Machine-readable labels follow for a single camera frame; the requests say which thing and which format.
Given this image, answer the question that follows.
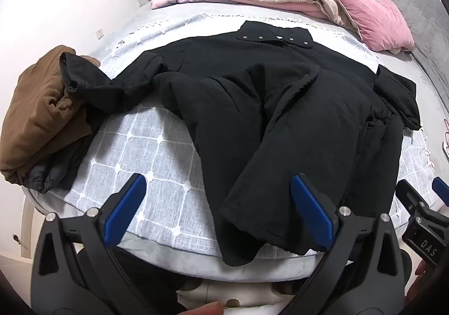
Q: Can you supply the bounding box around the brown garment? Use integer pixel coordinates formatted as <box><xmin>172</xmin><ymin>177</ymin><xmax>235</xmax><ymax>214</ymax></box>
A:
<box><xmin>0</xmin><ymin>45</ymin><xmax>102</xmax><ymax>186</ymax></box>

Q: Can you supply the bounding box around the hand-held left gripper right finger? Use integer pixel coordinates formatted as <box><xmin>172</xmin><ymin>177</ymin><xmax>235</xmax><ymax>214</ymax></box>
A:
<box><xmin>289</xmin><ymin>174</ymin><xmax>413</xmax><ymax>315</ymax></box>

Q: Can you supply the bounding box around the black coat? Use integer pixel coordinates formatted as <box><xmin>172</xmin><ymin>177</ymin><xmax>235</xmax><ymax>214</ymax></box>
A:
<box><xmin>59</xmin><ymin>20</ymin><xmax>421</xmax><ymax>266</ymax></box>

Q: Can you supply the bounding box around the dark grey garment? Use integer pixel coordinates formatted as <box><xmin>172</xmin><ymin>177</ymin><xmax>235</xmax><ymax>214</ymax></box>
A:
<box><xmin>23</xmin><ymin>115</ymin><xmax>103</xmax><ymax>195</ymax></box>

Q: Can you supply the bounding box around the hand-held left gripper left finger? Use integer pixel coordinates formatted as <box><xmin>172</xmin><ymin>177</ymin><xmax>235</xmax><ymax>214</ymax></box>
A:
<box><xmin>30</xmin><ymin>173</ymin><xmax>183</xmax><ymax>315</ymax></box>

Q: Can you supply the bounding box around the grey bed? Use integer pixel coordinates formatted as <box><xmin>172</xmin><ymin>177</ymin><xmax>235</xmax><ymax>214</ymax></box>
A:
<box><xmin>21</xmin><ymin>3</ymin><xmax>449</xmax><ymax>284</ymax></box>

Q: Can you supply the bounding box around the person's right hand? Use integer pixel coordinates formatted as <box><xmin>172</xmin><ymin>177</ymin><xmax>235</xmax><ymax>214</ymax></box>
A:
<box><xmin>403</xmin><ymin>261</ymin><xmax>436</xmax><ymax>307</ymax></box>

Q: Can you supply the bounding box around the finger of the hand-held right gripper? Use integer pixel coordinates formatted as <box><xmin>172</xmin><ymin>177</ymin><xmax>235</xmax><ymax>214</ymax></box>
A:
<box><xmin>432</xmin><ymin>177</ymin><xmax>449</xmax><ymax>209</ymax></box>
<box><xmin>396</xmin><ymin>179</ymin><xmax>428</xmax><ymax>222</ymax></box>

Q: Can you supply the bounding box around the light blue checked blanket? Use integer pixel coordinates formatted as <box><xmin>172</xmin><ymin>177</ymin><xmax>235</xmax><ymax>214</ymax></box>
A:
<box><xmin>68</xmin><ymin>13</ymin><xmax>443</xmax><ymax>259</ymax></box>

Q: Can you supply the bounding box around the pink pillow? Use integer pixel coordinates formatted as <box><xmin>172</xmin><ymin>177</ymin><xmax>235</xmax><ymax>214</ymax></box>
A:
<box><xmin>331</xmin><ymin>0</ymin><xmax>415</xmax><ymax>53</ymax></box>

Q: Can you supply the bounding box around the grey pillow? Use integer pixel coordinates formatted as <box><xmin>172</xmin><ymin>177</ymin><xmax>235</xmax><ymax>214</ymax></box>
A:
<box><xmin>369</xmin><ymin>0</ymin><xmax>449</xmax><ymax>108</ymax></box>

